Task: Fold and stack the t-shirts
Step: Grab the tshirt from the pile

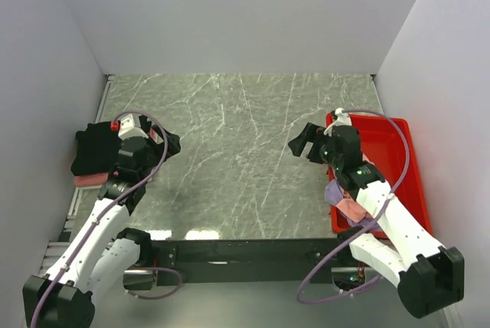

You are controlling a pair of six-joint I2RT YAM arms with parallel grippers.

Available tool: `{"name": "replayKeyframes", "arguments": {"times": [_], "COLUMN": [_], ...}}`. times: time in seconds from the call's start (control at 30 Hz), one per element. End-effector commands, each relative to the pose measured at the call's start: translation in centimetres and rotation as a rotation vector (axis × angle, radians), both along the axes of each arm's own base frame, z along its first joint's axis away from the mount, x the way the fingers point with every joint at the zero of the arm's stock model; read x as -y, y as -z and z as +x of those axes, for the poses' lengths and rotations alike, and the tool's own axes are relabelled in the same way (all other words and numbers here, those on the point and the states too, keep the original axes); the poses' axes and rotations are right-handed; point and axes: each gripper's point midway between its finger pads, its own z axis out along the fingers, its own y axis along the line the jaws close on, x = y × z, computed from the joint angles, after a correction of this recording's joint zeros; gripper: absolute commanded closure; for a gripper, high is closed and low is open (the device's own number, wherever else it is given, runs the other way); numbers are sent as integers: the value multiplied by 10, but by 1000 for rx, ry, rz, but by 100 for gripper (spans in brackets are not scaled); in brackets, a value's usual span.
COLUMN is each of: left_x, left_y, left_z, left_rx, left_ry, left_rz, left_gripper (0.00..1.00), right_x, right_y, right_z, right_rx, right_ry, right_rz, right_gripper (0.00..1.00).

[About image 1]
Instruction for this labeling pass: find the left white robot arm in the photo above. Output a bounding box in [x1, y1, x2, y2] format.
[22, 134, 175, 327]

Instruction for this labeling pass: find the red plastic bin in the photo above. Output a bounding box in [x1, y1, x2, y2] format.
[325, 112, 434, 240]

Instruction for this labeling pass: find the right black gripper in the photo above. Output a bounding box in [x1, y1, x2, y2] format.
[288, 123, 343, 170]

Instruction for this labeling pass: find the lavender t shirt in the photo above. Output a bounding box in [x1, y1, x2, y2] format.
[325, 179, 372, 226]

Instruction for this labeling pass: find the salmon pink t shirt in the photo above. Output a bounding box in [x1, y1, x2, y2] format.
[336, 190, 373, 226]

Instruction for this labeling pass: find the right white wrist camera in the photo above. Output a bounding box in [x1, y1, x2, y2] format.
[324, 108, 352, 136]

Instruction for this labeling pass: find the folded pink t shirt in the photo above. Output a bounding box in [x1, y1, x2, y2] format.
[74, 172, 109, 188]

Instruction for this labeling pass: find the folded black t shirt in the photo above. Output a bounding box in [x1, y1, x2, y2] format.
[71, 121, 181, 176]

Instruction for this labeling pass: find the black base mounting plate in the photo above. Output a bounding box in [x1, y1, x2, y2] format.
[122, 238, 380, 291]

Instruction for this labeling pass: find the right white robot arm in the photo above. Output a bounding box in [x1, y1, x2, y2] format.
[288, 123, 465, 318]

